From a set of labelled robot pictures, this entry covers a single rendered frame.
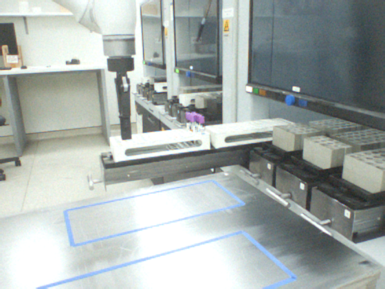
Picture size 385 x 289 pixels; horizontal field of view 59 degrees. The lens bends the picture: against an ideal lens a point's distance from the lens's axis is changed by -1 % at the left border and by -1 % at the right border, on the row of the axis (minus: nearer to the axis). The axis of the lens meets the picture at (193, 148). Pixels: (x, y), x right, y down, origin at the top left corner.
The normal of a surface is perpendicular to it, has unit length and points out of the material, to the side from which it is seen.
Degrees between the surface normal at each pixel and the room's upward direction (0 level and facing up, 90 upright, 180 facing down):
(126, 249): 0
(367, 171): 90
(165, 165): 90
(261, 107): 90
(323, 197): 90
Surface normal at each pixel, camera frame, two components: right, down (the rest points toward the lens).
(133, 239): -0.03, -0.95
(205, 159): 0.34, 0.28
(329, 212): -0.94, 0.13
